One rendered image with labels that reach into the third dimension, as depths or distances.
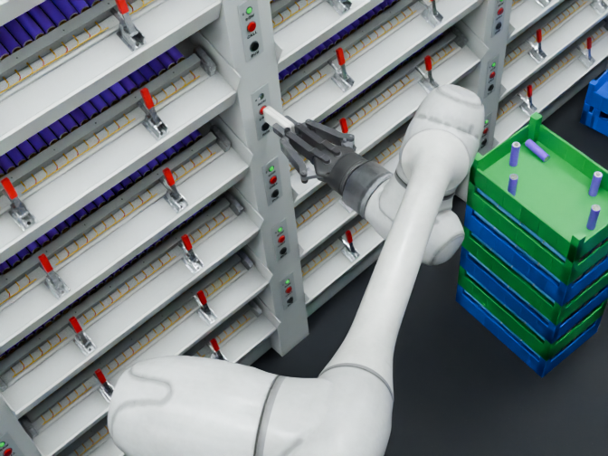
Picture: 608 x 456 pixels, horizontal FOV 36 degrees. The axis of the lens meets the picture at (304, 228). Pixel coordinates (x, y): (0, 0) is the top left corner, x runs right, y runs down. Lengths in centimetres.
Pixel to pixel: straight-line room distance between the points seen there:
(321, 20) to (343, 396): 88
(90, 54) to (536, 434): 139
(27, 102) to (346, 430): 69
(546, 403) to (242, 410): 140
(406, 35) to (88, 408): 102
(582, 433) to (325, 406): 134
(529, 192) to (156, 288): 82
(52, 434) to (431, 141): 103
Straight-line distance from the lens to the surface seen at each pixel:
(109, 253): 173
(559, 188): 212
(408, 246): 130
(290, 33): 175
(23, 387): 186
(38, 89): 145
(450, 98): 143
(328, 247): 238
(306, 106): 190
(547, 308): 218
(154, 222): 175
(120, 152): 160
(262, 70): 169
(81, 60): 147
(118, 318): 188
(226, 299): 210
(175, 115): 164
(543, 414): 236
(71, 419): 202
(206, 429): 107
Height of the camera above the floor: 208
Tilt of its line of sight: 52 degrees down
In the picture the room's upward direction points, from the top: 6 degrees counter-clockwise
